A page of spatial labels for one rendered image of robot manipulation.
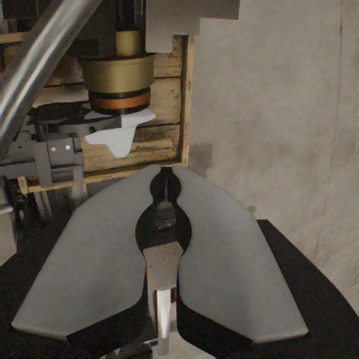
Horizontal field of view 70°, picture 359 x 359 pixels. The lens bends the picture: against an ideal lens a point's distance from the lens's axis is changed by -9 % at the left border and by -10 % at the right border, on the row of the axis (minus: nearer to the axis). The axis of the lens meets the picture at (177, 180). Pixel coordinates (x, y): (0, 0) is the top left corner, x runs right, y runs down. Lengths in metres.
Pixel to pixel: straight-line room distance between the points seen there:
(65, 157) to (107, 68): 0.11
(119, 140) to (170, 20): 0.15
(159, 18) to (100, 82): 0.09
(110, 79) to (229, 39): 1.39
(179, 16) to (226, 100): 1.42
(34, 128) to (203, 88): 1.37
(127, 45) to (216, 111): 1.42
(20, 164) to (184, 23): 0.25
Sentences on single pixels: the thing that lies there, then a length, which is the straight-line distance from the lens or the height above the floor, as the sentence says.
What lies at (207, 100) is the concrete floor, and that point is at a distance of 1.66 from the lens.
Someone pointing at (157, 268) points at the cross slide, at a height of 0.97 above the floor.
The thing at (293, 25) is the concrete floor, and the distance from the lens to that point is 1.93.
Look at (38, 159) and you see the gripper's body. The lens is 0.34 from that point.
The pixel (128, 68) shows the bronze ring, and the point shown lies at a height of 1.12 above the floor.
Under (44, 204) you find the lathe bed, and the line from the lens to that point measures 0.69.
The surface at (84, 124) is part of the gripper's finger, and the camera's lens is 0.31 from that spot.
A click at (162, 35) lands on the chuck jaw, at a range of 0.33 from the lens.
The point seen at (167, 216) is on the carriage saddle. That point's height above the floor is 0.89.
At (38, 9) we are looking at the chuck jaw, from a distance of 0.22.
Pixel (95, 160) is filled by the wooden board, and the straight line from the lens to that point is 0.60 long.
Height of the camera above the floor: 1.42
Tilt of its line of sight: 52 degrees down
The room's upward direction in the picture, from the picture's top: 144 degrees clockwise
